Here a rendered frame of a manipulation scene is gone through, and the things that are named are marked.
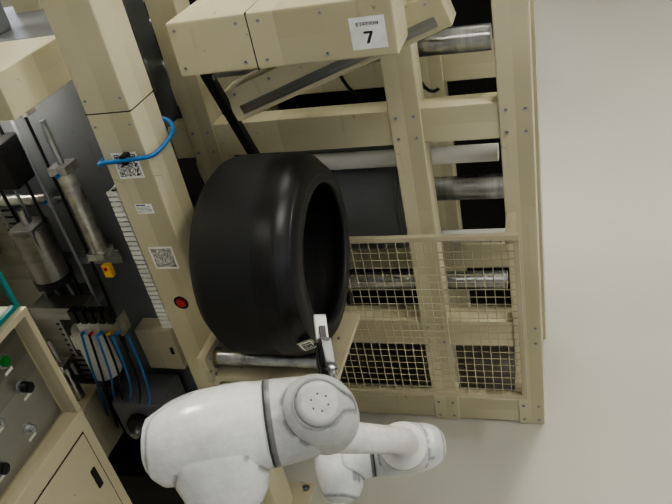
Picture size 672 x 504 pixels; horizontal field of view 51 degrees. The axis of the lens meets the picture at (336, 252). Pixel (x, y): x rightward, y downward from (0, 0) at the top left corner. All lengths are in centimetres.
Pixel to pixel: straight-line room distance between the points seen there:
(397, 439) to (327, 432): 44
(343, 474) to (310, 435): 58
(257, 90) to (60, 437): 111
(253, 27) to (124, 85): 36
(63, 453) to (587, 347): 217
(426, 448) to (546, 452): 134
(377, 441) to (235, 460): 41
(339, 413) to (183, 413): 23
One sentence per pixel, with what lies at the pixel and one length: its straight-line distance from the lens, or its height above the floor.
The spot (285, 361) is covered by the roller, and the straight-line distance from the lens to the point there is 202.
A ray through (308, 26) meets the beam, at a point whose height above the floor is 173.
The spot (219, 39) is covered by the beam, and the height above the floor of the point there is 173.
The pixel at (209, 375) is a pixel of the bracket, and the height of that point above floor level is 88.
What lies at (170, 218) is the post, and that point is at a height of 134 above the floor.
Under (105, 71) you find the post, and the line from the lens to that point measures 181.
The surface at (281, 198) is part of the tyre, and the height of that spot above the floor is 141.
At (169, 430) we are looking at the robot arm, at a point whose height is 150.
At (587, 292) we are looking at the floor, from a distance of 360.
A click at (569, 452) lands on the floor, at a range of 289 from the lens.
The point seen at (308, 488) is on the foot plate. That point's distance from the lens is 287.
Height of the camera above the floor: 221
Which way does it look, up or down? 33 degrees down
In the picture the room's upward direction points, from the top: 13 degrees counter-clockwise
